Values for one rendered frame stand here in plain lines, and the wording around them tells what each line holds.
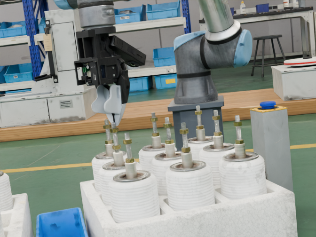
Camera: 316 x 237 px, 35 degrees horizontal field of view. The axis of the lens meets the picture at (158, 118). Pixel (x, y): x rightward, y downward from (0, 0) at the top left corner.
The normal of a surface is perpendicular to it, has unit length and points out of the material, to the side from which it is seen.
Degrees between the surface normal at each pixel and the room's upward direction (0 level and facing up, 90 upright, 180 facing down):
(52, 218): 88
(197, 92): 72
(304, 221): 0
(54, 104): 90
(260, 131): 90
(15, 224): 0
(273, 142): 90
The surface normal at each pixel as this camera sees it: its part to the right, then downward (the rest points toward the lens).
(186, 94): -0.52, -0.12
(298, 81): -0.11, 0.15
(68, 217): 0.22, 0.08
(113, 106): 0.79, 0.05
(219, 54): -0.53, 0.63
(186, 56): -0.49, 0.22
